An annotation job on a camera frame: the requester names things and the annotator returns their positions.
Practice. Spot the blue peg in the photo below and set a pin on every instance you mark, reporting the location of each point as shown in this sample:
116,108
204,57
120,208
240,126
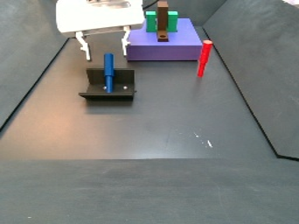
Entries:
108,71

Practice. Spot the green U-shaped block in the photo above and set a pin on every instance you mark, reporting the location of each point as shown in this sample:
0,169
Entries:
151,21

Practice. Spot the purple base block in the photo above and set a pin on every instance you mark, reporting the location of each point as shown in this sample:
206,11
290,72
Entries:
182,48

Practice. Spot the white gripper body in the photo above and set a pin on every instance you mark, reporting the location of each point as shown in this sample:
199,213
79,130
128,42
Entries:
96,16

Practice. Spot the brown L-shaped bracket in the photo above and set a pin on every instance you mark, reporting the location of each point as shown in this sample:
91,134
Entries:
162,19

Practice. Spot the red peg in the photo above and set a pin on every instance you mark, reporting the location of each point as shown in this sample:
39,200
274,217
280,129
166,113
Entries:
204,56

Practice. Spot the black angled fixture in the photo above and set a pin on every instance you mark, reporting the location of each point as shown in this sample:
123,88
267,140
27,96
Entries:
123,85

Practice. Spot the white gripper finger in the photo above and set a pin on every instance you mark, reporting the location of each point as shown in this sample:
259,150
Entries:
84,45
124,40

